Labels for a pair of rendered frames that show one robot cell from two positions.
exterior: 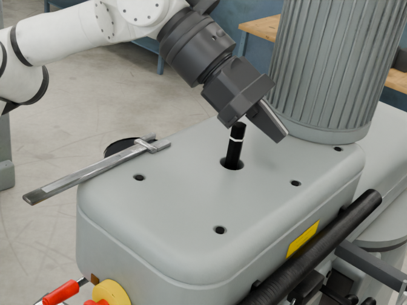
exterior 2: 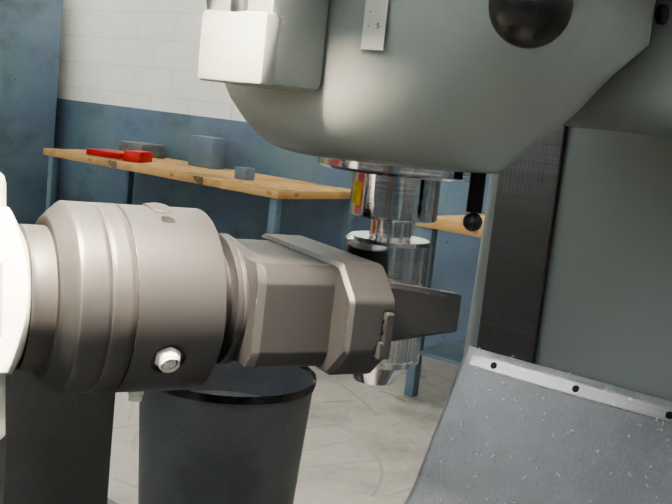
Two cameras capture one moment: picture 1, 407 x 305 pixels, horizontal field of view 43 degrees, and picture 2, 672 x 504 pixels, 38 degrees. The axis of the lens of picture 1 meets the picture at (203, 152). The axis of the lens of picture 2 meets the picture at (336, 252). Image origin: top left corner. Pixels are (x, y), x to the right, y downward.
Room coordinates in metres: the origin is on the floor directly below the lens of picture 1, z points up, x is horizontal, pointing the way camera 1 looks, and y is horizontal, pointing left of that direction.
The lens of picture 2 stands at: (0.15, -0.05, 1.33)
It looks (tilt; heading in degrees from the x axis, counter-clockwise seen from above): 8 degrees down; 3
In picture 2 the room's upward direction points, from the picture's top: 6 degrees clockwise
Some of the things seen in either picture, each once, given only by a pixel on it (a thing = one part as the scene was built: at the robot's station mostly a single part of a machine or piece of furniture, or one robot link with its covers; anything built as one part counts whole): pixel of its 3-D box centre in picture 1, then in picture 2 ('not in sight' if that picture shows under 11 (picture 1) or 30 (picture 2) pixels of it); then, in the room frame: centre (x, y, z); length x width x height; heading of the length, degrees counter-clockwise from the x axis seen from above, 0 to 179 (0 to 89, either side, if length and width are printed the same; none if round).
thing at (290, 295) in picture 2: not in sight; (227, 303); (0.61, 0.03, 1.23); 0.13 x 0.12 x 0.10; 33
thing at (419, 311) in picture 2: not in sight; (412, 313); (0.64, -0.06, 1.23); 0.06 x 0.02 x 0.03; 123
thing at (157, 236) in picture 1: (229, 201); not in sight; (0.68, -0.05, 1.81); 0.47 x 0.26 x 0.16; 145
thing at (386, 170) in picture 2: not in sight; (398, 165); (0.66, -0.05, 1.31); 0.09 x 0.09 x 0.01
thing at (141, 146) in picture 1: (102, 166); not in sight; (0.59, 0.14, 1.89); 0.24 x 0.04 x 0.01; 146
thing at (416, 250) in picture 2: not in sight; (388, 246); (0.66, -0.05, 1.26); 0.05 x 0.05 x 0.01
